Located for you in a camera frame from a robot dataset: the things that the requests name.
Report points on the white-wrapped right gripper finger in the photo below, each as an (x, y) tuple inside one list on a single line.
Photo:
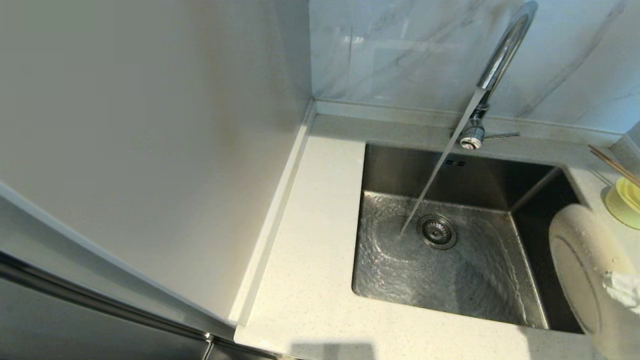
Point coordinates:
[(625, 292)]

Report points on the white ceramic plate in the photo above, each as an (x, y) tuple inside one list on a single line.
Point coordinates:
[(580, 270)]

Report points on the thin chrome faucet lever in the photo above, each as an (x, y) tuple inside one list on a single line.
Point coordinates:
[(502, 135)]

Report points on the stainless steel sink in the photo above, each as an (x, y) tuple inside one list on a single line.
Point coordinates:
[(475, 285)]

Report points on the yellow plastic bowl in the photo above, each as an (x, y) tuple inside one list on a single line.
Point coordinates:
[(622, 205)]

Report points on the wooden chopstick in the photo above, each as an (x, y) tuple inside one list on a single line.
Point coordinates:
[(616, 169), (616, 163)]

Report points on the round metal drain strainer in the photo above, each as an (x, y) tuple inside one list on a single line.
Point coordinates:
[(437, 232)]

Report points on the chrome gooseneck faucet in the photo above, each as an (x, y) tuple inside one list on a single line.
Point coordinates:
[(505, 50)]

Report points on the grey refrigerator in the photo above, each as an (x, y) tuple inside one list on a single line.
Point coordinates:
[(75, 330)]

